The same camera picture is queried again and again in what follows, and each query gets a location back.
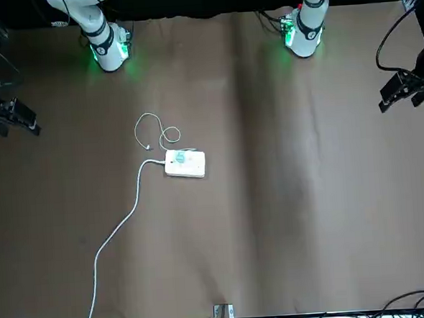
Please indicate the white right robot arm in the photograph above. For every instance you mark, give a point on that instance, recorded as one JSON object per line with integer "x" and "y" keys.
{"x": 104, "y": 39}

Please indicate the white power strip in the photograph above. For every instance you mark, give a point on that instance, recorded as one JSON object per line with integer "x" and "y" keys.
{"x": 191, "y": 169}

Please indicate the aluminium post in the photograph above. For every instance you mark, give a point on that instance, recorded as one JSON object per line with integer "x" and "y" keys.
{"x": 223, "y": 315}

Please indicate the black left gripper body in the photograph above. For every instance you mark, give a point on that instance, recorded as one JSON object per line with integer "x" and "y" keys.
{"x": 423, "y": 83}

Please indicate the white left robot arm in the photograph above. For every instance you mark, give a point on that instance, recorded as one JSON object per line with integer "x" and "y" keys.
{"x": 310, "y": 27}

